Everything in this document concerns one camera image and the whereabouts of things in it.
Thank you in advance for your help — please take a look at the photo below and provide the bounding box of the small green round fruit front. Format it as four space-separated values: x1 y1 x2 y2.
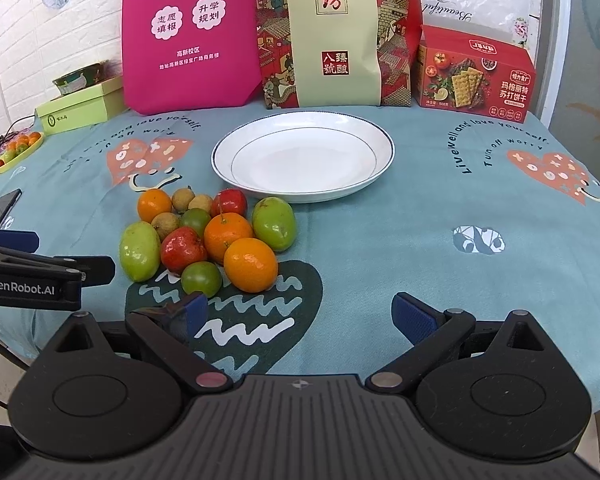
181 261 223 298

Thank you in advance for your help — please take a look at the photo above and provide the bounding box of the small green round fruit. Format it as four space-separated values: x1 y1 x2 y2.
178 208 211 238
181 261 223 298

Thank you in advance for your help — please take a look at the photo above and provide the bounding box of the red wrinkled fruit front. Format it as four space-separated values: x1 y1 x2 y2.
160 226 208 274

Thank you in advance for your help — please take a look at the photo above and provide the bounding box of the brown longan front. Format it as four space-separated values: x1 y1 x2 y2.
151 212 180 240

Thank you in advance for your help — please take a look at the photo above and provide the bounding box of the large orange mandarin front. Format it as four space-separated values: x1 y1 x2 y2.
223 237 278 294

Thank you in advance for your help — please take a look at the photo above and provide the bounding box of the small orange mandarin back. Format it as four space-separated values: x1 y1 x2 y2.
136 188 172 223

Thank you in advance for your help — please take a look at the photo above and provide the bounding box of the orange mandarin with stem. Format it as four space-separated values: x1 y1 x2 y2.
202 212 253 264

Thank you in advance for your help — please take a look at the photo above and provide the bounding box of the red round fruit back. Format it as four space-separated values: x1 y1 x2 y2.
210 188 248 217

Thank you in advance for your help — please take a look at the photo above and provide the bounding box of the yellow tray with fruits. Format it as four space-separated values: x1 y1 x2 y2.
0 131 45 174

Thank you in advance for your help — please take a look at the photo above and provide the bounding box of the black smartphone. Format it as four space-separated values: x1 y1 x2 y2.
0 188 22 227

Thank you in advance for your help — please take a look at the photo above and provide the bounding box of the teal printed tablecloth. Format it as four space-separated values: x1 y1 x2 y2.
0 102 600 408

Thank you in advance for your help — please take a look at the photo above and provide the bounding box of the light green cardboard box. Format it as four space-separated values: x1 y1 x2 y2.
35 76 128 134

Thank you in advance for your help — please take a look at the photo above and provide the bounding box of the green patterned bowl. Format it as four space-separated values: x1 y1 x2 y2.
53 61 107 96

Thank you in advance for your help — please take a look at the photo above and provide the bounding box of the white ceramic plate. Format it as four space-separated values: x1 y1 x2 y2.
211 110 396 204

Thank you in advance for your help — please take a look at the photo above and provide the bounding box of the pink fabric bag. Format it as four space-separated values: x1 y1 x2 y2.
121 0 261 115

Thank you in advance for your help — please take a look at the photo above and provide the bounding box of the red cracker box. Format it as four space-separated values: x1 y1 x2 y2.
413 25 535 124

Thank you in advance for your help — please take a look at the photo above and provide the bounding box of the green red liquor gift bag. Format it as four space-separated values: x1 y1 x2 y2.
256 0 422 108

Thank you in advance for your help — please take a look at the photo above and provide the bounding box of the black cable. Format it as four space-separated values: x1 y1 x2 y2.
0 112 38 162

